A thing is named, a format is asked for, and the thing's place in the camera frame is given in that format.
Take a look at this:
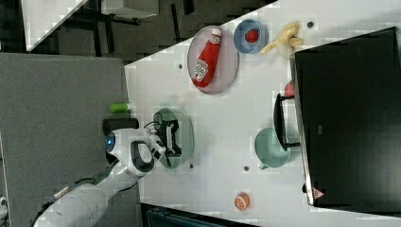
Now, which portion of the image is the red strawberry on table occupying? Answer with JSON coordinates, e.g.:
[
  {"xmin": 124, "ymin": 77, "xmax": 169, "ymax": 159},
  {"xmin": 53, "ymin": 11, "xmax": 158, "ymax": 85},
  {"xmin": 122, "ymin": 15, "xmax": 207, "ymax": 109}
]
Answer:
[{"xmin": 284, "ymin": 81, "xmax": 294, "ymax": 96}]

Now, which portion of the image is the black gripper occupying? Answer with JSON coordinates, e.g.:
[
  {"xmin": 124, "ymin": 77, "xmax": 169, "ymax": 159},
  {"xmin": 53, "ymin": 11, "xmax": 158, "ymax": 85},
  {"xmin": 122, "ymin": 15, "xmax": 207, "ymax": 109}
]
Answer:
[{"xmin": 156, "ymin": 120, "xmax": 182, "ymax": 157}]

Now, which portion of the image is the peeled yellow banana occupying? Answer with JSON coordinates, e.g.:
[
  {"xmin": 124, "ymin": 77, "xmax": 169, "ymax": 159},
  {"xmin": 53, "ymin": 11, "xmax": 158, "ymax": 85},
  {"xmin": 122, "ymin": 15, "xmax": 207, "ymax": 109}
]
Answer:
[{"xmin": 259, "ymin": 21, "xmax": 304, "ymax": 54}]

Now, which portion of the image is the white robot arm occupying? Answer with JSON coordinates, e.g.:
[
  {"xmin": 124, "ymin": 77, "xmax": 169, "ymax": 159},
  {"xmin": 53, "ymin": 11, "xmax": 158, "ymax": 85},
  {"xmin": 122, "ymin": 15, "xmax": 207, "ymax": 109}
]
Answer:
[{"xmin": 32, "ymin": 120, "xmax": 180, "ymax": 227}]

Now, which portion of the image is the teal crate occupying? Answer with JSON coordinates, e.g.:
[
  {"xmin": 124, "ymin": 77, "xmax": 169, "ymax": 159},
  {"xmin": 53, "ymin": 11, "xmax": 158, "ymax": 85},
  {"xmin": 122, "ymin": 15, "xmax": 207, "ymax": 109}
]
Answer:
[{"xmin": 146, "ymin": 210, "xmax": 224, "ymax": 227}]

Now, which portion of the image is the mint green mug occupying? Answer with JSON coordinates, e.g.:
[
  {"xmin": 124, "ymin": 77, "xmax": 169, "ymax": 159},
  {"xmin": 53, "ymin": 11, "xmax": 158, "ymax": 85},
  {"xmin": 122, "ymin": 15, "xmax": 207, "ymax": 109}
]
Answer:
[{"xmin": 253, "ymin": 128, "xmax": 300, "ymax": 170}]

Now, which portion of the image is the orange slice toy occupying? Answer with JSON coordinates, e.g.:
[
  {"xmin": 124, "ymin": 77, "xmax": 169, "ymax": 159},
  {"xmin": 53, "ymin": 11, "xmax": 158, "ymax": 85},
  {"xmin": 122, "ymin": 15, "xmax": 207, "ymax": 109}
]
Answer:
[{"xmin": 234, "ymin": 192, "xmax": 250, "ymax": 211}]

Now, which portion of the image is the blue bowl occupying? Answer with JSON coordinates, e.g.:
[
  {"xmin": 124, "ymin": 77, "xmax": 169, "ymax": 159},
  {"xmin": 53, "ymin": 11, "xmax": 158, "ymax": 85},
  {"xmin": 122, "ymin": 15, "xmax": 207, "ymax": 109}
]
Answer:
[{"xmin": 234, "ymin": 19, "xmax": 269, "ymax": 54}]

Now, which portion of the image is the red ketchup bottle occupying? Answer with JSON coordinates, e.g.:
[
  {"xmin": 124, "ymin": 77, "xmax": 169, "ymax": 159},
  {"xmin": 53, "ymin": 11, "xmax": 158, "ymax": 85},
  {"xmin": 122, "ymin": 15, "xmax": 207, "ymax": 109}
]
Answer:
[{"xmin": 191, "ymin": 28, "xmax": 222, "ymax": 88}]

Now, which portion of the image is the black toaster oven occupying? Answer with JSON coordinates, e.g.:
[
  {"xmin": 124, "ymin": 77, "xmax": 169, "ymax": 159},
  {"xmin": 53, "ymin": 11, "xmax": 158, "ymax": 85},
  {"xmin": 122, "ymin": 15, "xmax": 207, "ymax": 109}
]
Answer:
[{"xmin": 289, "ymin": 26, "xmax": 401, "ymax": 217}]

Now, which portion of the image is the red strawberry in bowl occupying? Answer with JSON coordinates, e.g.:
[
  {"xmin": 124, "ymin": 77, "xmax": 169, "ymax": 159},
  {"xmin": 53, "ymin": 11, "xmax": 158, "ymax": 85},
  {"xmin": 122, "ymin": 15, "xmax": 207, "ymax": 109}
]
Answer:
[{"xmin": 245, "ymin": 29, "xmax": 259, "ymax": 43}]

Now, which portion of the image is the green marker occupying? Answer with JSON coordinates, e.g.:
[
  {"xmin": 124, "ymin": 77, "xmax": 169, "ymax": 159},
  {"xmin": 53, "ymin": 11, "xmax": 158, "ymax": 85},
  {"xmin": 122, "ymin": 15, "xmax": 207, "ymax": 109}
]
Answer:
[{"xmin": 110, "ymin": 103, "xmax": 131, "ymax": 114}]

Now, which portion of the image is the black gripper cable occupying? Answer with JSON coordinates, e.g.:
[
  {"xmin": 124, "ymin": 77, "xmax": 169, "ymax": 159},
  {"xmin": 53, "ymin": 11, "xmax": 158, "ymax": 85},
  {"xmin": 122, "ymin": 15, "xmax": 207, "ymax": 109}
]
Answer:
[{"xmin": 143, "ymin": 112, "xmax": 173, "ymax": 168}]

